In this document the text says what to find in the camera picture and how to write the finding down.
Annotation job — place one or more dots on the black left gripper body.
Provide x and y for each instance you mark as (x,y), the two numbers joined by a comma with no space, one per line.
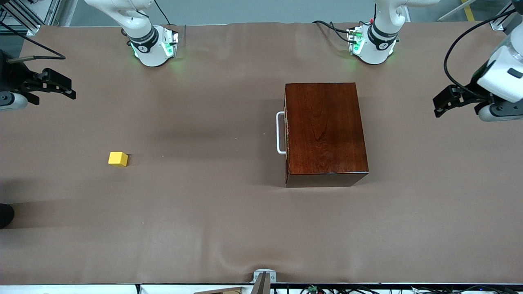
(467,92)

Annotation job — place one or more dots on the black round object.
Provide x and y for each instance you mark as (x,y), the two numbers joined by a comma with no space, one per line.
(5,215)

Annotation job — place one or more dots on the dark brown wooden cabinet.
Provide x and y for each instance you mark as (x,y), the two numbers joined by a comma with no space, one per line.
(327,130)

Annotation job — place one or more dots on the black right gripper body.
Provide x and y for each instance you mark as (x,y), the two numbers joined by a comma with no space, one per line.
(13,78)

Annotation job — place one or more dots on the light wooden board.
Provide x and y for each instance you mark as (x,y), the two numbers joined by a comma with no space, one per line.
(224,291)

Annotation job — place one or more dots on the light wooden drawer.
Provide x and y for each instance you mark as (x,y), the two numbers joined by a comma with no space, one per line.
(286,134)

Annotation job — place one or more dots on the brown table mat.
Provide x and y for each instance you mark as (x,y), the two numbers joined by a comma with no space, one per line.
(163,212)

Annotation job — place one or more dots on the yellow block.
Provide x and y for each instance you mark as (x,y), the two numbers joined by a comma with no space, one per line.
(117,159)

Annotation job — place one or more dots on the aluminium frame profile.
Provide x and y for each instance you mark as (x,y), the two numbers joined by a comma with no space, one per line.
(495,24)
(52,10)

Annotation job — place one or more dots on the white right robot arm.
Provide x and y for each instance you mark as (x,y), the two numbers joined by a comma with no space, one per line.
(143,45)

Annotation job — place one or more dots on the grey metal bracket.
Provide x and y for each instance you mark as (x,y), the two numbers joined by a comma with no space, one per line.
(264,281)

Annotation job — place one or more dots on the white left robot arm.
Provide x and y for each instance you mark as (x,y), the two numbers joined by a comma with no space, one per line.
(380,41)

